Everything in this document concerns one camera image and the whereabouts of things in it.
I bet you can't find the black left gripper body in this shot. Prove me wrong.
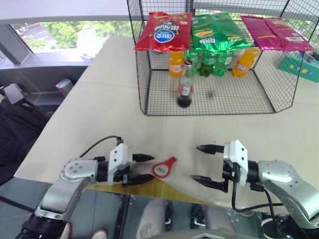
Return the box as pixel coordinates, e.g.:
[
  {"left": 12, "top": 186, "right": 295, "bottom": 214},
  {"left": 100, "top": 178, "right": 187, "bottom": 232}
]
[{"left": 113, "top": 161, "right": 135, "bottom": 187}]

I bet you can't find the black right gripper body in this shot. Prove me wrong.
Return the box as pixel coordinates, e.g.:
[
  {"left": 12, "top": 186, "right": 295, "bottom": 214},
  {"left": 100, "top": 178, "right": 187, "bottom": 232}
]
[{"left": 222, "top": 159, "right": 240, "bottom": 194}]

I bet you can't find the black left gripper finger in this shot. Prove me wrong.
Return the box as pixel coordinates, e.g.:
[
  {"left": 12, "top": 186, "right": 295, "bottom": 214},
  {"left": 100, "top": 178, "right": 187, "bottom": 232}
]
[
  {"left": 128, "top": 174, "right": 155, "bottom": 186},
  {"left": 132, "top": 153, "right": 156, "bottom": 163}
]

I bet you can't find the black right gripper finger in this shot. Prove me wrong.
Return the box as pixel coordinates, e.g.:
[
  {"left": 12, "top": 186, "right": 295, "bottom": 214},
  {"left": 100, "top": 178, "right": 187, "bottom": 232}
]
[
  {"left": 189, "top": 175, "right": 229, "bottom": 193},
  {"left": 195, "top": 144, "right": 225, "bottom": 155}
]

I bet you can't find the red bottle opener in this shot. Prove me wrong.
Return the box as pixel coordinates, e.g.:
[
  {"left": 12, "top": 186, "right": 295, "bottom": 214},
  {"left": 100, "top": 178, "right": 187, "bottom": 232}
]
[{"left": 152, "top": 156, "right": 178, "bottom": 180}]

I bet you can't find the glass cola bottle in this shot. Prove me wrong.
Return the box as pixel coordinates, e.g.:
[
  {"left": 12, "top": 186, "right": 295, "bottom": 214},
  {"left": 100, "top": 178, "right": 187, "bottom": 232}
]
[{"left": 176, "top": 60, "right": 195, "bottom": 109}]

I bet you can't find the green soda bottle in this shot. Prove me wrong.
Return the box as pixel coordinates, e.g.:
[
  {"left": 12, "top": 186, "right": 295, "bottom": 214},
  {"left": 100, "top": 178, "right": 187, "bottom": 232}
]
[
  {"left": 185, "top": 48, "right": 200, "bottom": 76},
  {"left": 198, "top": 51, "right": 215, "bottom": 77},
  {"left": 213, "top": 51, "right": 234, "bottom": 77}
]

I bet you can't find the orange soda bottle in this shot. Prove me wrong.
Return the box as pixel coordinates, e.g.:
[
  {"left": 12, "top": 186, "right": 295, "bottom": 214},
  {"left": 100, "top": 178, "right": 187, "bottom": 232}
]
[
  {"left": 231, "top": 47, "right": 261, "bottom": 78},
  {"left": 168, "top": 50, "right": 185, "bottom": 78}
]

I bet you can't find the dark rounded shape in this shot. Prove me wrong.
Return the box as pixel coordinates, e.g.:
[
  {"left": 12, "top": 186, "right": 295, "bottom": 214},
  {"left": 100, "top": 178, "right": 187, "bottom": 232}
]
[
  {"left": 163, "top": 200, "right": 174, "bottom": 225},
  {"left": 190, "top": 203, "right": 207, "bottom": 229}
]

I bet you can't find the grey device with red part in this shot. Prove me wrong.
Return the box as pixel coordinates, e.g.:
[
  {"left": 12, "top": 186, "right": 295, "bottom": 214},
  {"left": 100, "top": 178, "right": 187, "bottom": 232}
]
[{"left": 55, "top": 78, "right": 75, "bottom": 97}]

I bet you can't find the black fabric seat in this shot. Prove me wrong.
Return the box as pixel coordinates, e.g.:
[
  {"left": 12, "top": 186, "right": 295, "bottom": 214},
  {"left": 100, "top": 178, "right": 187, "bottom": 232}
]
[{"left": 0, "top": 99, "right": 52, "bottom": 186}]

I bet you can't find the green cardboard box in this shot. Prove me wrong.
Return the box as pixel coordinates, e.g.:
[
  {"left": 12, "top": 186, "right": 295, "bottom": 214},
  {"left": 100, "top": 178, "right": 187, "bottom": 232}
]
[{"left": 277, "top": 50, "right": 319, "bottom": 83}]

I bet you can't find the green chip bag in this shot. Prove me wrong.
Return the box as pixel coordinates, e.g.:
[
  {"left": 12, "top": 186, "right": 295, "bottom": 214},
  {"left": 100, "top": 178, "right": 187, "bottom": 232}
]
[{"left": 190, "top": 11, "right": 254, "bottom": 54}]

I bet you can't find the pink chip bag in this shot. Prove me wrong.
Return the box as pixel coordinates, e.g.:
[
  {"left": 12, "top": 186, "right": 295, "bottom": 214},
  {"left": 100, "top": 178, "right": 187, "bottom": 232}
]
[
  {"left": 240, "top": 15, "right": 285, "bottom": 51},
  {"left": 265, "top": 17, "right": 316, "bottom": 53}
]

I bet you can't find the red chip bag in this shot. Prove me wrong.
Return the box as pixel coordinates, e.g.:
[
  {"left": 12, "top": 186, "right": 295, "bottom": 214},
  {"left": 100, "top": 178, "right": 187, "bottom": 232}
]
[{"left": 134, "top": 11, "right": 194, "bottom": 53}]

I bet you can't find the white plastic bag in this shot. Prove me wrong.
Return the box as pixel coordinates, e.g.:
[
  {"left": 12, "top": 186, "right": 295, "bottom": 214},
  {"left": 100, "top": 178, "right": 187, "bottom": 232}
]
[{"left": 75, "top": 24, "right": 111, "bottom": 61}]

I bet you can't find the grey box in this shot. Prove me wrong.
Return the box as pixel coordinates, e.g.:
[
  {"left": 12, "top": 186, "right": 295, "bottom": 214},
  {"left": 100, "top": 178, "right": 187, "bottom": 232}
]
[{"left": 3, "top": 83, "right": 24, "bottom": 105}]

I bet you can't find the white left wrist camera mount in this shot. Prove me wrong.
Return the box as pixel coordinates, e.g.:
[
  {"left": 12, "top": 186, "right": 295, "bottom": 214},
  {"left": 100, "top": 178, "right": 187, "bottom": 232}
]
[{"left": 107, "top": 143, "right": 133, "bottom": 185}]

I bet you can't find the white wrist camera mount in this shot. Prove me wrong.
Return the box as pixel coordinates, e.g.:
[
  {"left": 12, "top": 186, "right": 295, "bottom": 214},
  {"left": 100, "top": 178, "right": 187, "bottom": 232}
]
[
  {"left": 107, "top": 143, "right": 133, "bottom": 185},
  {"left": 222, "top": 139, "right": 249, "bottom": 187}
]

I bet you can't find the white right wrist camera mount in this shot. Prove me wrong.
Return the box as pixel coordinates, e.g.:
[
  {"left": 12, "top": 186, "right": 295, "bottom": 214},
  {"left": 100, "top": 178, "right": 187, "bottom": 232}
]
[{"left": 222, "top": 139, "right": 249, "bottom": 187}]

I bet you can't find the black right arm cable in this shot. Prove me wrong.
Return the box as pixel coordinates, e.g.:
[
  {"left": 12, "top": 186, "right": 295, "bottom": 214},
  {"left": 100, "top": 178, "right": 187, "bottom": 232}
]
[{"left": 231, "top": 183, "right": 285, "bottom": 220}]

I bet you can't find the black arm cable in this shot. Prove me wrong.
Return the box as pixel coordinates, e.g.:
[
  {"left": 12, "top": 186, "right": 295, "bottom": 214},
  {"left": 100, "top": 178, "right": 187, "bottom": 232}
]
[
  {"left": 79, "top": 135, "right": 123, "bottom": 158},
  {"left": 231, "top": 183, "right": 285, "bottom": 220}
]

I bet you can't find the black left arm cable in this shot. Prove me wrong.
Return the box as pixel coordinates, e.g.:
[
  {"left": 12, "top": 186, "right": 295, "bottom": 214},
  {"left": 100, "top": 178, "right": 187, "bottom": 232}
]
[{"left": 79, "top": 135, "right": 123, "bottom": 158}]

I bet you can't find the black wire mesh rack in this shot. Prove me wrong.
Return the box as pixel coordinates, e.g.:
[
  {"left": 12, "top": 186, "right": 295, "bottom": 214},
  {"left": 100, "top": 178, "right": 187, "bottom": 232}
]
[{"left": 126, "top": 0, "right": 319, "bottom": 117}]

